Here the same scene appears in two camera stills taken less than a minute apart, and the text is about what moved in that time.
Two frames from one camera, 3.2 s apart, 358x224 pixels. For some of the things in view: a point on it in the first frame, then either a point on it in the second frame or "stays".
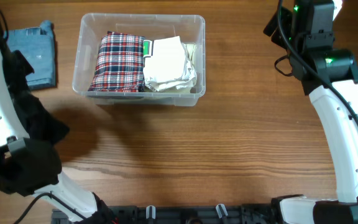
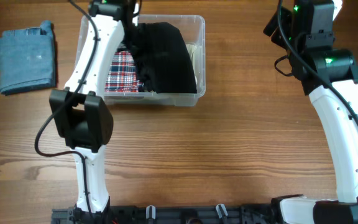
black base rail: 176,214 stays
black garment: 37,120 → 163,61
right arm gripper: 278,37 stays
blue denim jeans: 36,45 stays
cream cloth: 190,48 → 196,53
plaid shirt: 120,66 stays
